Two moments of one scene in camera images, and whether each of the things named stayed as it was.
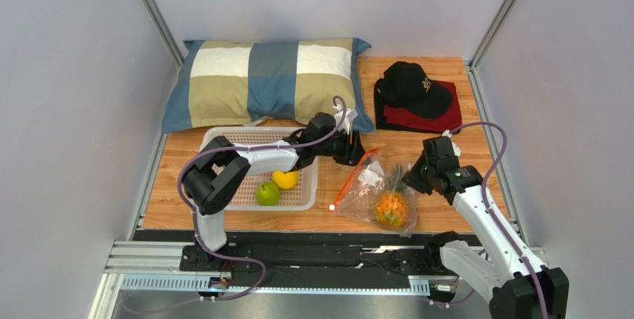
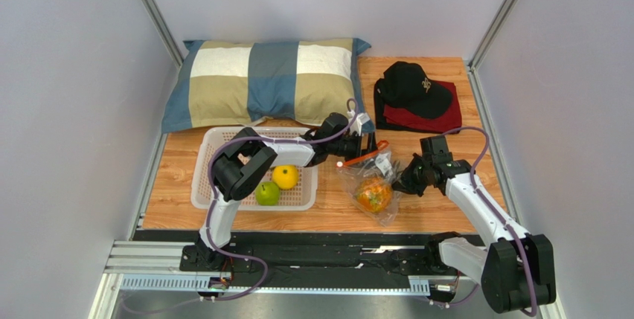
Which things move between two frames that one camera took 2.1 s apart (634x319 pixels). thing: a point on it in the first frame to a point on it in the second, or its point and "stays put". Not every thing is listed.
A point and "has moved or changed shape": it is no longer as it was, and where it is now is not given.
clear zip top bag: (379, 195) has moved or changed shape
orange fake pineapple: (391, 207) to (374, 195)
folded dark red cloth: (388, 117) stays put
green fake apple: (267, 193) stays put
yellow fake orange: (286, 181) stays put
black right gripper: (416, 178) stays put
